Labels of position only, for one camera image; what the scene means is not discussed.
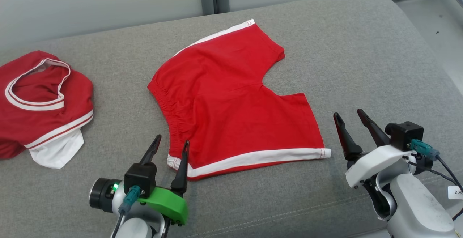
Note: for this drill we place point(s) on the red shorts white trim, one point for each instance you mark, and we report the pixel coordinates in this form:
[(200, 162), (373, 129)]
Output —
[(231, 100)]

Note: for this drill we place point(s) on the grey fabric sofa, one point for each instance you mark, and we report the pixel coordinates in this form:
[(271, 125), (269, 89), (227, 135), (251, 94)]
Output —
[(325, 50)]

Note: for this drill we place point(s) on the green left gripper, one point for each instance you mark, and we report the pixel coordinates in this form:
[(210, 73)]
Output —
[(168, 203)]

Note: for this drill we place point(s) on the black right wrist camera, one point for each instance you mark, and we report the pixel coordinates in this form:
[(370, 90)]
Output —
[(405, 133)]

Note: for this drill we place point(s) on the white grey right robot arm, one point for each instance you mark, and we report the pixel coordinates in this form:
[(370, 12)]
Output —
[(416, 205)]

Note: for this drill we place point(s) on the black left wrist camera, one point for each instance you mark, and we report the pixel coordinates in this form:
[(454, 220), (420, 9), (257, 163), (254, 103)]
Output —
[(141, 176)]

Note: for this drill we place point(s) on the red Bulls 23 jersey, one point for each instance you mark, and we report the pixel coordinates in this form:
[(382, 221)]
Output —
[(39, 122)]

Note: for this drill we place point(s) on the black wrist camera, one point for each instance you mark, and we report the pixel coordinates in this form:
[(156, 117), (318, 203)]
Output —
[(141, 176), (405, 133)]

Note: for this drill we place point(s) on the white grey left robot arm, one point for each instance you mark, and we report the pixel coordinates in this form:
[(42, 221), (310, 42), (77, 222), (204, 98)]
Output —
[(137, 227)]

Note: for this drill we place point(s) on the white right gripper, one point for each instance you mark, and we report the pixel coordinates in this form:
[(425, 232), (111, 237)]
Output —
[(376, 160)]

